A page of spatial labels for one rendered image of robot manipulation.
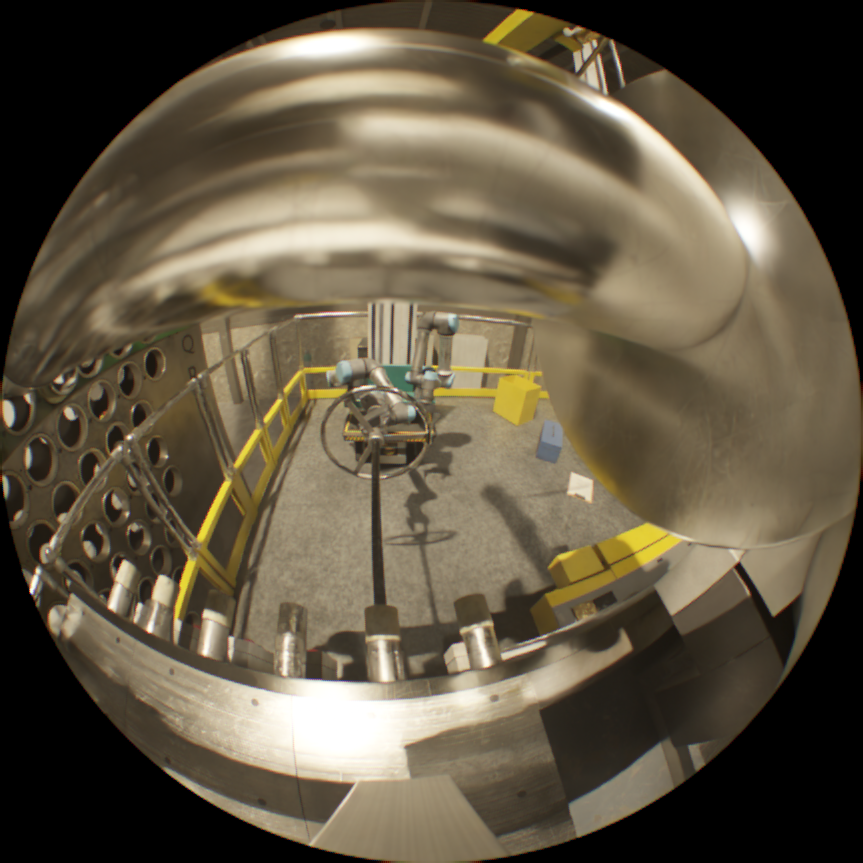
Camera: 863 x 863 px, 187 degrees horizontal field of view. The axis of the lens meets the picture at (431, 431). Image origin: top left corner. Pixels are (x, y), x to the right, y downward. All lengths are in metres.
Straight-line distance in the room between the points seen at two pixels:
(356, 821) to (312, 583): 1.44
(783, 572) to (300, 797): 0.61
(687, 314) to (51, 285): 0.28
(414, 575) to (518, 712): 1.18
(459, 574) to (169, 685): 1.40
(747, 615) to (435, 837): 0.35
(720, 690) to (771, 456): 0.35
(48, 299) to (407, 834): 0.28
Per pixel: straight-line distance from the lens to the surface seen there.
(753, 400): 0.18
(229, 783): 0.56
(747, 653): 0.43
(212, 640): 0.60
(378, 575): 0.55
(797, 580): 0.38
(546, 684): 0.49
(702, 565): 0.40
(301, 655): 0.53
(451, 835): 0.18
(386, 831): 0.19
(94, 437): 1.97
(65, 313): 0.16
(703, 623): 0.43
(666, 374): 0.20
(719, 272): 0.16
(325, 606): 1.50
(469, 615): 0.52
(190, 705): 0.57
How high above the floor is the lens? 1.37
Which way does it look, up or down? 32 degrees down
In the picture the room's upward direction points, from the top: 5 degrees clockwise
